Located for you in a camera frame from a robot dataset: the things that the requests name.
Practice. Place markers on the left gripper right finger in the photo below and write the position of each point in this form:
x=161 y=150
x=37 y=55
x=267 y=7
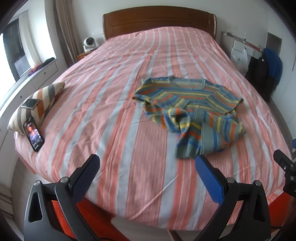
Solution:
x=253 y=221

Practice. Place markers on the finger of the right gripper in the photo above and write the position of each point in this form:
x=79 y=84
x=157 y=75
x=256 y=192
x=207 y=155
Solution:
x=288 y=167
x=294 y=143

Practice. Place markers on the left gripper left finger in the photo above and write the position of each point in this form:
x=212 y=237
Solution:
x=41 y=222

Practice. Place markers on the striped knit sweater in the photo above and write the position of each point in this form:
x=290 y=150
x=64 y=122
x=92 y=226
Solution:
x=203 y=114

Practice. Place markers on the black smartphone screen on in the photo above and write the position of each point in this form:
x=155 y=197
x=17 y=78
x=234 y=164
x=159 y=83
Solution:
x=31 y=131

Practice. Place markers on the blue garment on chair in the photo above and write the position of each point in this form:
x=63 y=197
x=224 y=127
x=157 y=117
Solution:
x=275 y=65

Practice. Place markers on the white plastic bag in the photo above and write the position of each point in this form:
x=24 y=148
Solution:
x=240 y=60

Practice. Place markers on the silver smartphone on pillow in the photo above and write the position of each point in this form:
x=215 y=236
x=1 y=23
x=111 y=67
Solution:
x=30 y=103

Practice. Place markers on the striped chevron pillow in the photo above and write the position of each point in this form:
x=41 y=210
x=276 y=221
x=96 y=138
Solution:
x=46 y=98

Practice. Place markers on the white desk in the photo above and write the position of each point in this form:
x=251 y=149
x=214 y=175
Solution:
x=234 y=47

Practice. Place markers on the dark window monitor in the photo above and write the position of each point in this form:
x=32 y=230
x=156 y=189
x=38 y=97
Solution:
x=15 y=53

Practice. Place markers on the wooden nightstand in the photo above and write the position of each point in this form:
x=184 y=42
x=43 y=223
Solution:
x=83 y=55

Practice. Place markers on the white round fan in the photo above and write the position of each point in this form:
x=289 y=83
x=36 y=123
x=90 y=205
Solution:
x=89 y=44

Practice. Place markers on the beige curtain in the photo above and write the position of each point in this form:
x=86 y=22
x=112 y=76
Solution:
x=72 y=45

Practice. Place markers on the brown wooden headboard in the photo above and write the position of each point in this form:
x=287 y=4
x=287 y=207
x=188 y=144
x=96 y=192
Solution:
x=131 y=20

